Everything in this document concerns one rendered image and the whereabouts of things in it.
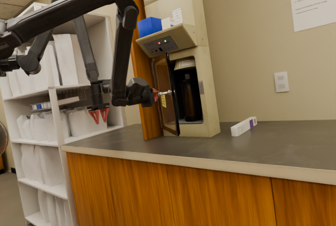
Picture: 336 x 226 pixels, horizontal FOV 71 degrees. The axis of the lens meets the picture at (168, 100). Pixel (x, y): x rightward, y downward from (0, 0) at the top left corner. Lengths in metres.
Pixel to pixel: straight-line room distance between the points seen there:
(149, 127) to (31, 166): 1.64
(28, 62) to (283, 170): 1.13
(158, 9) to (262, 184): 1.01
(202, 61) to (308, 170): 0.70
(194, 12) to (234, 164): 0.76
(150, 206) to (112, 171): 0.31
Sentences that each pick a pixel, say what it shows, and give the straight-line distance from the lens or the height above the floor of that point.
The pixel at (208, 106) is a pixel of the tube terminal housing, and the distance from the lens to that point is 1.22.
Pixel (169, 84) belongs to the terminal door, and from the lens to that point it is 1.09.
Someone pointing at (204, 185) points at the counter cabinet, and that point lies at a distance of 1.00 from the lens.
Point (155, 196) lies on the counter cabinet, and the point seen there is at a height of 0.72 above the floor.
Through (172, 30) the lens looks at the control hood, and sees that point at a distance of 1.17.
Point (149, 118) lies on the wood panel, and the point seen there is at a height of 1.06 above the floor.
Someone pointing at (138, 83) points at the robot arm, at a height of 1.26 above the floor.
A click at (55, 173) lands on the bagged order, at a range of 2.44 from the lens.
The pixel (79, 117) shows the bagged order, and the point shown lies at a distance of 2.17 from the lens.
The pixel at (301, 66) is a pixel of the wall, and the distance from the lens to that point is 1.48.
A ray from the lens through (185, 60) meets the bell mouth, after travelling 1.29.
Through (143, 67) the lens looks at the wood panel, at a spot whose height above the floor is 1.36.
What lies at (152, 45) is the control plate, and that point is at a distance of 1.30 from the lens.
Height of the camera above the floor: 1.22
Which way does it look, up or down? 3 degrees down
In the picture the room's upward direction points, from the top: 8 degrees counter-clockwise
